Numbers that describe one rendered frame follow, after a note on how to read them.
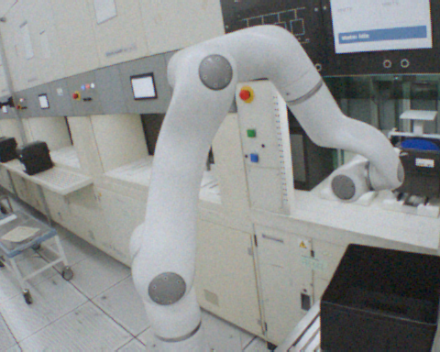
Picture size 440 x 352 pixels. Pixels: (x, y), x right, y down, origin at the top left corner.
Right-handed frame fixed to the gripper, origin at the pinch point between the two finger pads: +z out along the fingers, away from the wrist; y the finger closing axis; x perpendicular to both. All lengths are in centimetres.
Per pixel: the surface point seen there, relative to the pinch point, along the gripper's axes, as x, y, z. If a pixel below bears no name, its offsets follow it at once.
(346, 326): -32, 6, -41
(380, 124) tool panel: -16, -36, 90
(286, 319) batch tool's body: -89, -45, 0
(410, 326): -27, 20, -38
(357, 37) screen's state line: 32.3, -9.0, 1.5
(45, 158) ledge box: -27, -286, -20
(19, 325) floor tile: -119, -202, -101
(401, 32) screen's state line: 32.6, 3.8, 2.2
